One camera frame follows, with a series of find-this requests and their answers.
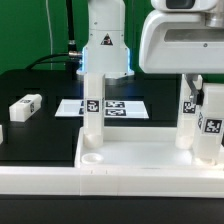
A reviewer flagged white desk tabletop tray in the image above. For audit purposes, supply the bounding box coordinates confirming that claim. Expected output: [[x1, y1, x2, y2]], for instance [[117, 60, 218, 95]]
[[75, 126, 224, 169]]

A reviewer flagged white block at left edge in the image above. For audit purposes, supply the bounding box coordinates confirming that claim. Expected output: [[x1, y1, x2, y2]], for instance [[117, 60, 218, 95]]
[[0, 125, 3, 145]]

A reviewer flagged black cable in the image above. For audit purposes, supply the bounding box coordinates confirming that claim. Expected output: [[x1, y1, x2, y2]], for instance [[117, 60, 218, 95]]
[[25, 0, 83, 70]]

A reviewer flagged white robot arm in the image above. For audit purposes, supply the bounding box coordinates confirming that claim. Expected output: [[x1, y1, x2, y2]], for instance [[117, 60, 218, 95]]
[[139, 0, 224, 104]]

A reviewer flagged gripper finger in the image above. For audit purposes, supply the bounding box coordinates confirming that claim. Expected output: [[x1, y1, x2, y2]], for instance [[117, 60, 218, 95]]
[[185, 74, 204, 105]]

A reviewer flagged white front fence rail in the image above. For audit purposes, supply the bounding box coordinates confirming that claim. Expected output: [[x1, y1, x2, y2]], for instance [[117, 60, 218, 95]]
[[0, 166, 224, 198]]

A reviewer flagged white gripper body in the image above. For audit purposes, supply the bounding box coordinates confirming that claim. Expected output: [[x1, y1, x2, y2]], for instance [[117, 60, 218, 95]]
[[139, 10, 224, 74]]

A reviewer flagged white sheet with fiducial tags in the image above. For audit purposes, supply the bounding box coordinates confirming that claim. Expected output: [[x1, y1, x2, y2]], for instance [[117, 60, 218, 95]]
[[55, 99, 149, 119]]

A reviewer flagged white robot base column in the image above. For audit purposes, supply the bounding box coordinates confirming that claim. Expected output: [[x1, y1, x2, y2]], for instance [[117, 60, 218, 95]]
[[77, 0, 134, 79]]

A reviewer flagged thin white cable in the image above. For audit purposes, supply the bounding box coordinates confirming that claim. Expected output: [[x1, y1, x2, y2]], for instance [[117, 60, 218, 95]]
[[45, 0, 54, 71]]

